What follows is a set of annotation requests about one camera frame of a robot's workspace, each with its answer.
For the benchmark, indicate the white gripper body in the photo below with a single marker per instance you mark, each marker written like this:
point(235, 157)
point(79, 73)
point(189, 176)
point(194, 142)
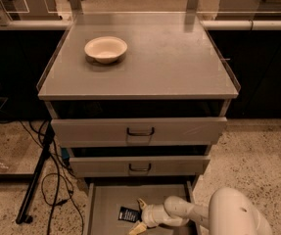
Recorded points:
point(151, 214)

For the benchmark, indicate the dark blue rxbar wrapper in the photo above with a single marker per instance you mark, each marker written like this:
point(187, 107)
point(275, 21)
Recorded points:
point(130, 215)

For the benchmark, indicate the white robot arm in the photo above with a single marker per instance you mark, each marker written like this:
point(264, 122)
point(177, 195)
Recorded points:
point(229, 213)

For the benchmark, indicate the bottom grey open drawer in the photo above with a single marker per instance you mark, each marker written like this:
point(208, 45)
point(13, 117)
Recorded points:
point(107, 195)

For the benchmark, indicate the middle grey drawer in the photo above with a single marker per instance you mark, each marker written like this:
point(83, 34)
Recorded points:
point(139, 166)

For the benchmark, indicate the top grey drawer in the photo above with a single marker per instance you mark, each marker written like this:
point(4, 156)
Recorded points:
point(122, 132)

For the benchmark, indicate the grey drawer cabinet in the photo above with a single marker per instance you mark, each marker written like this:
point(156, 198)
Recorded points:
point(170, 70)

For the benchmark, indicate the black tripod leg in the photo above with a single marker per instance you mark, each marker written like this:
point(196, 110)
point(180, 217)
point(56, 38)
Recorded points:
point(22, 216)

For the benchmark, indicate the white paper bowl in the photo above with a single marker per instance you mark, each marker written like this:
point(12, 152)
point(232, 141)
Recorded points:
point(105, 50)

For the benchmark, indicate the white horizontal rail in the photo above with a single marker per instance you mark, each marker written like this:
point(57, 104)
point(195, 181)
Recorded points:
point(208, 25)

